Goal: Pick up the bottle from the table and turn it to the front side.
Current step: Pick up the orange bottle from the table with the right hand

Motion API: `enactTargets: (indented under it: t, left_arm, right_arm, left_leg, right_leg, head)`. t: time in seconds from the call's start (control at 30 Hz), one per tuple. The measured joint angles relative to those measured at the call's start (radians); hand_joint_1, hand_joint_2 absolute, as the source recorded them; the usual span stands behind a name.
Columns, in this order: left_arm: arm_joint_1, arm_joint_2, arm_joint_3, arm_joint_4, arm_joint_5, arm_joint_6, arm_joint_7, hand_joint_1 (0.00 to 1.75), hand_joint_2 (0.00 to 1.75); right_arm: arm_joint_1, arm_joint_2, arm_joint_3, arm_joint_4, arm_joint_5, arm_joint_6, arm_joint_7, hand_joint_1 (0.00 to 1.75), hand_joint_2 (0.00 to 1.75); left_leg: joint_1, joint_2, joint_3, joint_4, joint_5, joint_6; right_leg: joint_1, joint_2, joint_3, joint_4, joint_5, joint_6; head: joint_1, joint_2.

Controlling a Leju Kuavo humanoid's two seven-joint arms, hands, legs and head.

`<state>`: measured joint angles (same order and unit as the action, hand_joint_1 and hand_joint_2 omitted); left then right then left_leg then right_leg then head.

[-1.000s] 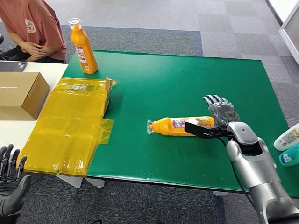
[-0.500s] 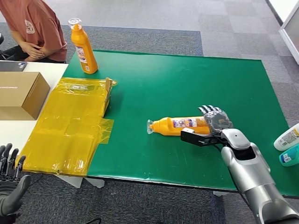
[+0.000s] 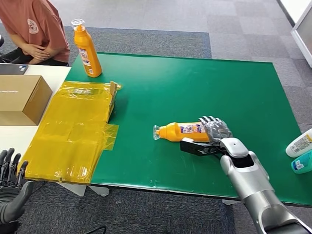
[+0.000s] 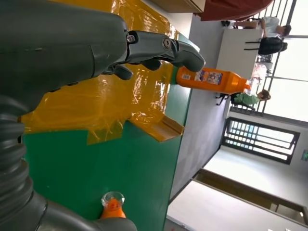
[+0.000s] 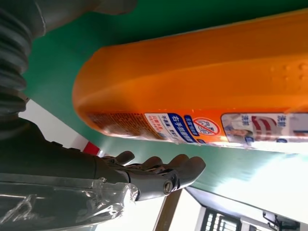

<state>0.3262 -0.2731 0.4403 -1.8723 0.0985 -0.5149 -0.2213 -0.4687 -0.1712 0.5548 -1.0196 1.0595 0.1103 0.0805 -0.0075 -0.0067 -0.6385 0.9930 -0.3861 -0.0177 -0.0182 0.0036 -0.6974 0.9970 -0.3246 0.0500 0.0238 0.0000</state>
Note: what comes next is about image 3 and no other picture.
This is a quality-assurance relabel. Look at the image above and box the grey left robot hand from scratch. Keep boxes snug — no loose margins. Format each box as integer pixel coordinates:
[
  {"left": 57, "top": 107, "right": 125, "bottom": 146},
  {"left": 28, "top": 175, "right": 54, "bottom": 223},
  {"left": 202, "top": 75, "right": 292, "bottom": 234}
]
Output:
[{"left": 0, "top": 148, "right": 35, "bottom": 227}]

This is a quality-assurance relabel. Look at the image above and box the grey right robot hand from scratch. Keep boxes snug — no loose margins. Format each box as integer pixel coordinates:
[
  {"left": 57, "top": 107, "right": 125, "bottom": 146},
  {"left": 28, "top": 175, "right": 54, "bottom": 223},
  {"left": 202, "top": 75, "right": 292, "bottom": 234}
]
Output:
[{"left": 199, "top": 116, "right": 233, "bottom": 146}]

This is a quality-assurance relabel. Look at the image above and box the orange bottle with clear cap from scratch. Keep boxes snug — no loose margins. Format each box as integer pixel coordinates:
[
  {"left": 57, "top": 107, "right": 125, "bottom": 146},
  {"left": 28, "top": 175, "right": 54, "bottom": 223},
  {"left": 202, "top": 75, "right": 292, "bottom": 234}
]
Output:
[
  {"left": 71, "top": 18, "right": 103, "bottom": 78},
  {"left": 153, "top": 121, "right": 211, "bottom": 143}
]

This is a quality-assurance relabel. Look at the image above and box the white plastic bottle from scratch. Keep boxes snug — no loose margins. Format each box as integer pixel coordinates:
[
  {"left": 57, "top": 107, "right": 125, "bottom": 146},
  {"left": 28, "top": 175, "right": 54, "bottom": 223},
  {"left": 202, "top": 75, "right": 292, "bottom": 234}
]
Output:
[{"left": 285, "top": 128, "right": 312, "bottom": 158}]

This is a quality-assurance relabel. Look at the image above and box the teal plastic bottle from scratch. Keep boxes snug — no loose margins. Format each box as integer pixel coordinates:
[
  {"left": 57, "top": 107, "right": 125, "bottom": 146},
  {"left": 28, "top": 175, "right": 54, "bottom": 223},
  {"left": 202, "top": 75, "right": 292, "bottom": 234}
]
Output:
[{"left": 291, "top": 150, "right": 312, "bottom": 175}]

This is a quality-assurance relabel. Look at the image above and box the green table mat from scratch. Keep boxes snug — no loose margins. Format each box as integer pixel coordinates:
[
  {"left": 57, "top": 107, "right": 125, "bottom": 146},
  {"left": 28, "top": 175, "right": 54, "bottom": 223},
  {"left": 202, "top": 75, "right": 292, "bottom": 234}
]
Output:
[{"left": 65, "top": 52, "right": 312, "bottom": 207}]

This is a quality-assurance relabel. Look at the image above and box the brown cardboard box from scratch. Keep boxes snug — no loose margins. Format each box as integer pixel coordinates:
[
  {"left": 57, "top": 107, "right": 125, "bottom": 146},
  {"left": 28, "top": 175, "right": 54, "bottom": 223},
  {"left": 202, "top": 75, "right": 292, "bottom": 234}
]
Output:
[{"left": 0, "top": 75, "right": 53, "bottom": 126}]

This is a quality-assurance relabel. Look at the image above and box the yellow plastic bag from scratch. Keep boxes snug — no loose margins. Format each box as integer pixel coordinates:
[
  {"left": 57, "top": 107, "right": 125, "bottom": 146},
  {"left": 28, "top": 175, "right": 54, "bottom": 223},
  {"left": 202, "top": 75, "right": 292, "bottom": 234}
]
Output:
[{"left": 18, "top": 80, "right": 122, "bottom": 185}]

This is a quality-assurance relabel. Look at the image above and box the dark laptop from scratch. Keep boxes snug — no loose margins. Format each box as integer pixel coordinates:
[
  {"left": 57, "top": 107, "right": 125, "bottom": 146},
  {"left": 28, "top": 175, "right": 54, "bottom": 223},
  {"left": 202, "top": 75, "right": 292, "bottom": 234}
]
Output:
[{"left": 0, "top": 64, "right": 29, "bottom": 76}]

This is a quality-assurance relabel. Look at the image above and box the white framed board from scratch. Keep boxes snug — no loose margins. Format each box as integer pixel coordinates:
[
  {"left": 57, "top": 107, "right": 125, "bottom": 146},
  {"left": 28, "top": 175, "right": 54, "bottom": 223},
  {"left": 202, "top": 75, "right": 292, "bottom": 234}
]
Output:
[{"left": 290, "top": 0, "right": 312, "bottom": 69}]

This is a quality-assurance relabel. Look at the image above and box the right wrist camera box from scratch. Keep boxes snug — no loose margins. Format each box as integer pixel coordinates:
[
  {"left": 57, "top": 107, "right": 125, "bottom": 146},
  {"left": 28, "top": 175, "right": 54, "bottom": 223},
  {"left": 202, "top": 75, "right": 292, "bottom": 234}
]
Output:
[{"left": 180, "top": 137, "right": 225, "bottom": 158}]

